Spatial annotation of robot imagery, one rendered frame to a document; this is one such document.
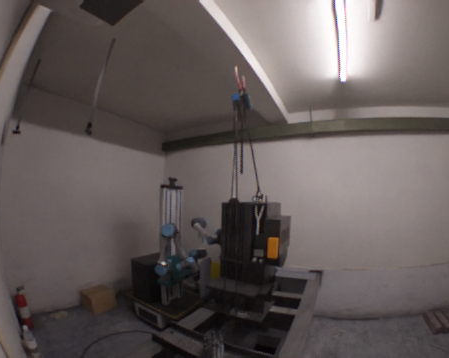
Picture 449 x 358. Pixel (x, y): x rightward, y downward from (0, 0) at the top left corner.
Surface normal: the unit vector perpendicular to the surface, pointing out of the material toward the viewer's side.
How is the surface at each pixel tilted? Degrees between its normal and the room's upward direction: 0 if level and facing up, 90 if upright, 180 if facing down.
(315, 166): 90
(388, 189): 90
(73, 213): 90
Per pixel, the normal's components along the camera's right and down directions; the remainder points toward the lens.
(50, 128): 0.88, -0.03
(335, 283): -0.48, -0.10
